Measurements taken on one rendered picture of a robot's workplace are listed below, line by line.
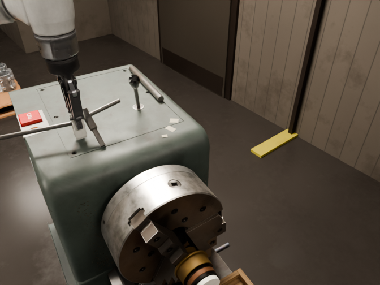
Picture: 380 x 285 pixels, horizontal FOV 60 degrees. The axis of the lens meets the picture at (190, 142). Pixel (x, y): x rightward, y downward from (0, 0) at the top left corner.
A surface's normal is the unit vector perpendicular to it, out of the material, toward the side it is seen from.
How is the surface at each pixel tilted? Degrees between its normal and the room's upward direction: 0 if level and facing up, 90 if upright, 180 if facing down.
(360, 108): 90
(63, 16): 95
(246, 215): 0
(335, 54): 90
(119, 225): 52
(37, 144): 0
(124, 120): 0
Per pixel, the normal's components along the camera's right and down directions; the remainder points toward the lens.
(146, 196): -0.26, -0.67
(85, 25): 0.62, 0.47
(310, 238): 0.00, -0.80
